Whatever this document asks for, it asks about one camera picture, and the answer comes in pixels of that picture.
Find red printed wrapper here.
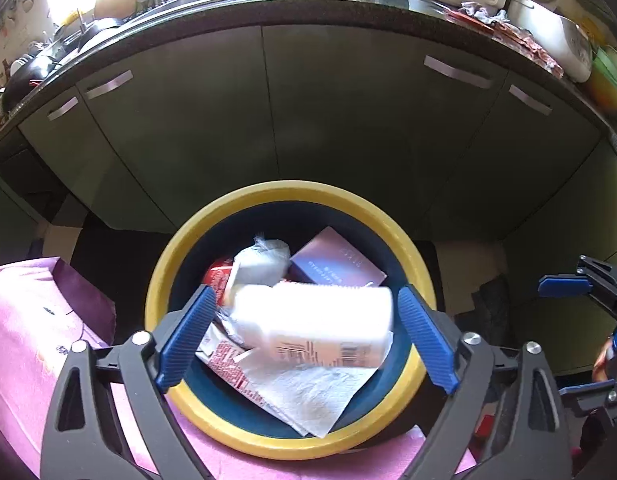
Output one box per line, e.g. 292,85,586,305
196,320,269,411

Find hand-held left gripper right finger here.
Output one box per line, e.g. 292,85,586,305
397,284,572,480

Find black kitchen countertop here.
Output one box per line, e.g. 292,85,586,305
0,0,617,161

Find pink floral tablecloth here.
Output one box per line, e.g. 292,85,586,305
0,257,479,480

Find dark kitchen base cabinets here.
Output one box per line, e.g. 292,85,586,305
0,22,617,271

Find black pot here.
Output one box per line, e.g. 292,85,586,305
76,17,124,51

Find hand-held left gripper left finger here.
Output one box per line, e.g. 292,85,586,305
41,284,219,480

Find purple box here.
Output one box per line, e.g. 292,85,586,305
287,226,388,288

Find yellow-rimmed blue trash bin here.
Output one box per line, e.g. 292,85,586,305
144,180,439,461

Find red snack packets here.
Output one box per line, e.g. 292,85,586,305
441,2,564,78

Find crumpled white plastic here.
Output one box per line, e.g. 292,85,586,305
231,234,292,293

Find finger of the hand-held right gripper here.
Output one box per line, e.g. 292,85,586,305
537,255,617,312
559,380,617,417

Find white rice cooker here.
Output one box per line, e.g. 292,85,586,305
506,0,594,83

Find white paper sheet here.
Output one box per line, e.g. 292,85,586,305
233,355,379,438

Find black wok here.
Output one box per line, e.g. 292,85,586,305
3,52,59,106

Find stacked plastic bowls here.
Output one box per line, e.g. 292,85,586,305
586,45,617,116

